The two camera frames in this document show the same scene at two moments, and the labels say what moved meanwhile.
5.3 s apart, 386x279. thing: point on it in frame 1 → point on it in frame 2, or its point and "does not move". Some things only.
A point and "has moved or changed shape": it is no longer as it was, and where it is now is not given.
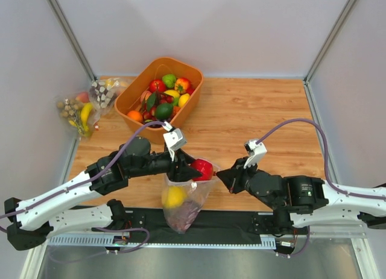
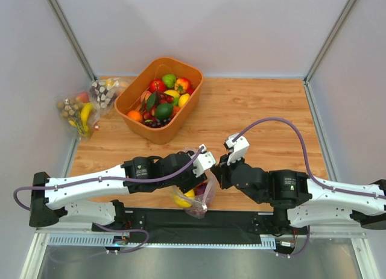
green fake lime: [164, 111] does not move
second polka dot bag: [104, 91] does not move
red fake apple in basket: [157, 85] does not move
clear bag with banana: [79, 111] does not move
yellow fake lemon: [174, 197] → [184, 199]
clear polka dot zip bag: [183, 201] has moved or changed shape
